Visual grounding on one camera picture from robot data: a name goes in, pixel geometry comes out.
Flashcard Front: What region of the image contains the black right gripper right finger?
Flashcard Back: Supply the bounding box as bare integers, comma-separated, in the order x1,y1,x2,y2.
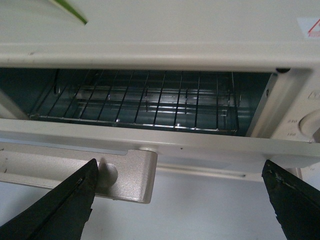
262,160,320,240

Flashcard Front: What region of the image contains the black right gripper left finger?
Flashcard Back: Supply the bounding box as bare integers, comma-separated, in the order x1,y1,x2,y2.
0,158,99,240

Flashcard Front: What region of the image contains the glass oven door with handle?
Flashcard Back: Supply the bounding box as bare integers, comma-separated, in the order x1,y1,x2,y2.
0,119,320,204

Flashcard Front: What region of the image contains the cream Toshiba toaster oven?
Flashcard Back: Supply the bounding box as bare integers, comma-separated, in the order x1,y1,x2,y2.
0,0,320,182

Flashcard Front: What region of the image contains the upper beige temperature knob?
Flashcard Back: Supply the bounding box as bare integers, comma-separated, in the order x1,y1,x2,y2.
298,109,320,143

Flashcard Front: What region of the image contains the green striped spider plant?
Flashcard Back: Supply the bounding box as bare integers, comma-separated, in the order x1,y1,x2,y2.
50,0,88,25

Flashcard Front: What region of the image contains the metal wire oven rack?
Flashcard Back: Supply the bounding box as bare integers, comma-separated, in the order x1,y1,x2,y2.
29,69,240,135

